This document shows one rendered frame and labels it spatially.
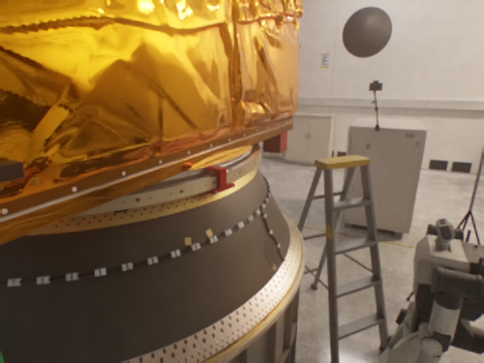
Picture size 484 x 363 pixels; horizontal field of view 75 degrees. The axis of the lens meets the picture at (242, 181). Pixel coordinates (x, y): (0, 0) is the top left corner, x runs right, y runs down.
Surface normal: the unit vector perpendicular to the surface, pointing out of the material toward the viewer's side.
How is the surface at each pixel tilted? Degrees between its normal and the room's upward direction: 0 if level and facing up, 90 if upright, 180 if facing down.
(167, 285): 62
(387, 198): 90
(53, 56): 87
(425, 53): 90
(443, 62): 90
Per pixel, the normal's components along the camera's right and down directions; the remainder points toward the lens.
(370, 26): -0.43, 0.27
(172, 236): 0.52, -0.23
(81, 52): 0.89, 0.07
